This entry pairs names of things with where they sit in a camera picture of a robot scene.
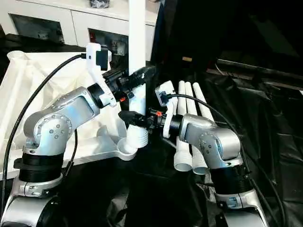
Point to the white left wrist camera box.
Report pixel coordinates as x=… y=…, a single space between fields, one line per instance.
x=97 y=59

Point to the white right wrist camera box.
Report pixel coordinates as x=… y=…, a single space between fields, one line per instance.
x=165 y=92

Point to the white plastic table leg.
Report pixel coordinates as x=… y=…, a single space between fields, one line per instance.
x=199 y=163
x=201 y=101
x=137 y=38
x=182 y=151

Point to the long black bar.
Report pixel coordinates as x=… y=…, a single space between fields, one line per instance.
x=265 y=66

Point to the black plastic mat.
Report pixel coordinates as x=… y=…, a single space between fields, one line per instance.
x=274 y=142

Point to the small tan label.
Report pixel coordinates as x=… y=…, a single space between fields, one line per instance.
x=187 y=59

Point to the grey object on cabinet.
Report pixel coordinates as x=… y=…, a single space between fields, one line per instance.
x=99 y=3

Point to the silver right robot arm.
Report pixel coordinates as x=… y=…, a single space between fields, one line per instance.
x=218 y=156

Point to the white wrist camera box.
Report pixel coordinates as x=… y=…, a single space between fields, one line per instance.
x=97 y=59
x=165 y=92

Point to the white plastic table top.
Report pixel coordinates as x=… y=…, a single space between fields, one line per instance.
x=28 y=90

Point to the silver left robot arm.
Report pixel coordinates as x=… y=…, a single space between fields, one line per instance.
x=52 y=137

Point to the white cabinet with glass doors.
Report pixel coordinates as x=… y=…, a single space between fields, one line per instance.
x=57 y=21

